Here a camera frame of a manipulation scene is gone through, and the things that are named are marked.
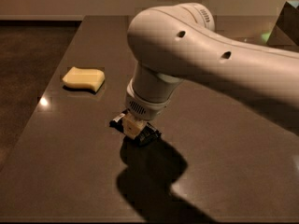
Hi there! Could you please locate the yellow sponge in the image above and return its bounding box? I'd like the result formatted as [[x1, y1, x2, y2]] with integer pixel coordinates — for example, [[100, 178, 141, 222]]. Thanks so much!
[[63, 67, 105, 92]]

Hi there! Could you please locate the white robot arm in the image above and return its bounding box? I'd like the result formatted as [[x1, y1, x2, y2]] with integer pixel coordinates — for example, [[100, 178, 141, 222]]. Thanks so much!
[[125, 3, 299, 133]]

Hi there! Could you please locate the black rxbar chocolate wrapper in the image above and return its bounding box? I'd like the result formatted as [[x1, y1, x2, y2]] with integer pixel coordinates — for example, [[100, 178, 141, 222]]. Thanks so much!
[[109, 110, 161, 147]]

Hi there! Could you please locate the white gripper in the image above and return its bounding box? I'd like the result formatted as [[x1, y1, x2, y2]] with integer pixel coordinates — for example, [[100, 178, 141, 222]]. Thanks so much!
[[122, 63, 182, 139]]

